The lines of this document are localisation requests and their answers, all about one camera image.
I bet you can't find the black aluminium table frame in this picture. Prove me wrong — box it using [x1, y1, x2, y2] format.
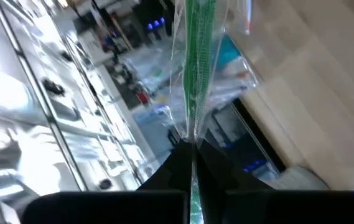
[231, 98, 287, 172]

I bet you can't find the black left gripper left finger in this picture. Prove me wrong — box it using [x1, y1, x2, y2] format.
[21, 139, 193, 224]

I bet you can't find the clear acrylic organizer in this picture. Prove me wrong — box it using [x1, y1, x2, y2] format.
[207, 30, 260, 106]

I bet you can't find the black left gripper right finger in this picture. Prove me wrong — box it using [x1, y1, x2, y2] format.
[197, 139, 354, 224]

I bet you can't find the green toothbrush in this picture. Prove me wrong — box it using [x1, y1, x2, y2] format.
[167, 0, 230, 224]

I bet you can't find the blue mouthwash bottle white cap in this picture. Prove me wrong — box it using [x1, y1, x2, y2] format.
[217, 35, 243, 70]

